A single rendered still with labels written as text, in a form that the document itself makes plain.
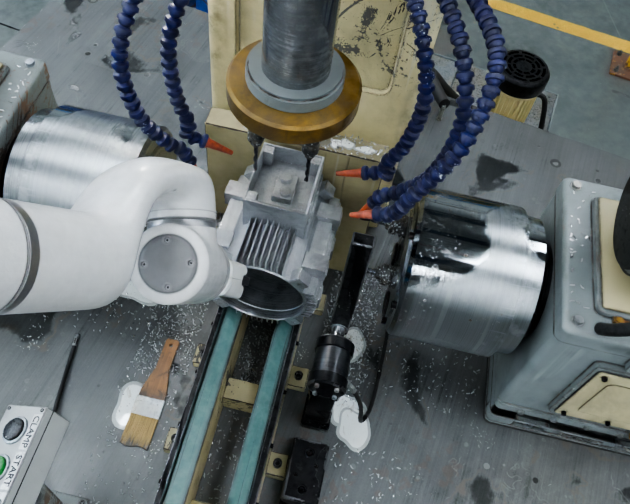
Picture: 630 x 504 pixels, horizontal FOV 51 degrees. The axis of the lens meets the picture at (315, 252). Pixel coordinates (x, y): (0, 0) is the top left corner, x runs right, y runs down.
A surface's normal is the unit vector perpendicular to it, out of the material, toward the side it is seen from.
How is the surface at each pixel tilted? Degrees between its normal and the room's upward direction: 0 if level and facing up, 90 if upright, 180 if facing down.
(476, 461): 0
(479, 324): 69
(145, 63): 0
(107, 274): 77
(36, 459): 64
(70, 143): 6
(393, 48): 90
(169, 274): 31
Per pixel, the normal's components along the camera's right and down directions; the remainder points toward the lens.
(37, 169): -0.03, -0.04
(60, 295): 0.71, 0.63
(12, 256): 0.92, 0.03
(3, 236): 0.89, -0.29
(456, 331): -0.18, 0.71
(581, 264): 0.10, -0.54
